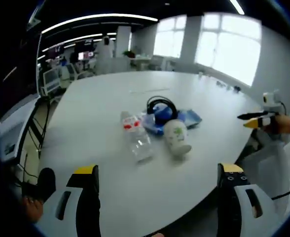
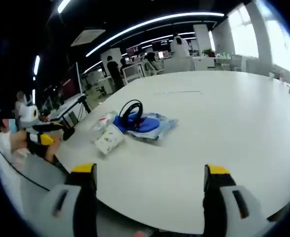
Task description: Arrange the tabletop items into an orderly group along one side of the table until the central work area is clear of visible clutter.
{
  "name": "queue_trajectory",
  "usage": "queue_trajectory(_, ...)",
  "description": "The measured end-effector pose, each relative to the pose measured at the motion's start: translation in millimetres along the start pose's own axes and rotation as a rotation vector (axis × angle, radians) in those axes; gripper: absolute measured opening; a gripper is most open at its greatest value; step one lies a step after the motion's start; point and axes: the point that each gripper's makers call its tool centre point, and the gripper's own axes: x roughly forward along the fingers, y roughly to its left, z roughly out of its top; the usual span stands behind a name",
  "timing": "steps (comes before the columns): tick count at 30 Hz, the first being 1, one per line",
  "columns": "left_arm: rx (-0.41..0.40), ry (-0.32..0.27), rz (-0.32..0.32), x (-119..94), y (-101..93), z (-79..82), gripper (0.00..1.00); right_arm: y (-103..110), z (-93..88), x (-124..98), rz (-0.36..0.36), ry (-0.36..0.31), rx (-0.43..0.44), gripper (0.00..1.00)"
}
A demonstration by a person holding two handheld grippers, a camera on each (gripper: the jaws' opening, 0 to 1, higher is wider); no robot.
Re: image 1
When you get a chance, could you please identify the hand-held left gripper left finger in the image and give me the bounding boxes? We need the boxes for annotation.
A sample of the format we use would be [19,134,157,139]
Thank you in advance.
[35,164,102,237]

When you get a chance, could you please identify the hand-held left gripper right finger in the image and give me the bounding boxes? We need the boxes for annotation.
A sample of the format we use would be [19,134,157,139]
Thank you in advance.
[217,162,284,237]

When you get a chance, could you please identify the blue plastic packet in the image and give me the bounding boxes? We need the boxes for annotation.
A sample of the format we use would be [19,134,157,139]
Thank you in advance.
[177,108,203,129]

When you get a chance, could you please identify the white paper cup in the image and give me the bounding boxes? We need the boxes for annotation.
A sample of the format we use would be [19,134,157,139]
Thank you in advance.
[163,119,192,158]

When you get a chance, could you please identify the clear water bottle red label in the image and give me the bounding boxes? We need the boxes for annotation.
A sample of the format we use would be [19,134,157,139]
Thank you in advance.
[120,110,153,164]

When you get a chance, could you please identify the blue pad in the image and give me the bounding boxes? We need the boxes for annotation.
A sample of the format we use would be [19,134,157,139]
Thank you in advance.
[140,103,182,136]

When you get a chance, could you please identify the group of small dark items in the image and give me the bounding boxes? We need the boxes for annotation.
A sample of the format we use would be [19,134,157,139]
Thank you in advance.
[198,71,242,93]

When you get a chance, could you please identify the person's left hand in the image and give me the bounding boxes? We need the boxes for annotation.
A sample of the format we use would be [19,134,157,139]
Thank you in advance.
[21,196,45,224]

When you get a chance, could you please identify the large window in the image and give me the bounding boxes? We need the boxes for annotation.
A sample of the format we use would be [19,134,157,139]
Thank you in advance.
[195,13,262,86]

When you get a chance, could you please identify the white table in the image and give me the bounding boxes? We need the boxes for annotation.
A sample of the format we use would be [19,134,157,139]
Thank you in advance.
[36,70,265,237]

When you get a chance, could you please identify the short ceiling light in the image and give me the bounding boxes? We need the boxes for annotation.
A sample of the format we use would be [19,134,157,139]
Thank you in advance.
[230,0,245,15]

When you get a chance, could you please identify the white side desk black legs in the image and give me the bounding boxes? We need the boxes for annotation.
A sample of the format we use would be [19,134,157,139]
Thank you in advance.
[0,98,41,163]

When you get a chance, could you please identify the narrow window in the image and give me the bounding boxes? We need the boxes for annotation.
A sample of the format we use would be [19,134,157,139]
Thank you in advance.
[153,14,188,59]

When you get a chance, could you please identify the white office desks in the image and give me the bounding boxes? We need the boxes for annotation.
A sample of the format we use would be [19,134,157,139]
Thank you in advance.
[129,54,200,73]

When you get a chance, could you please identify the white mesh office chair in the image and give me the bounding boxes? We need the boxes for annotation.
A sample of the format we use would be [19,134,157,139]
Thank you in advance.
[60,62,77,82]

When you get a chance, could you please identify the computer monitor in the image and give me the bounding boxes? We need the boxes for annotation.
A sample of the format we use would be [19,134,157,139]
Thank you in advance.
[47,45,66,59]
[73,41,96,60]

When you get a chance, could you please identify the thin ceiling light strip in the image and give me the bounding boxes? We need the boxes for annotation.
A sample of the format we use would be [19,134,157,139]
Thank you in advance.
[41,33,104,53]

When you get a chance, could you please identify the long curved ceiling light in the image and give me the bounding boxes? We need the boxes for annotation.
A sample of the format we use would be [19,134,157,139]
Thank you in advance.
[40,13,159,35]

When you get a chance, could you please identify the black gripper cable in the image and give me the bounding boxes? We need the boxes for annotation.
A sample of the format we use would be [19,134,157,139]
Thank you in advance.
[270,184,290,200]

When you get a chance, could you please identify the black floor cables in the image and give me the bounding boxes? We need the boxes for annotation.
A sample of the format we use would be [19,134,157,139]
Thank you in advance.
[14,98,51,198]

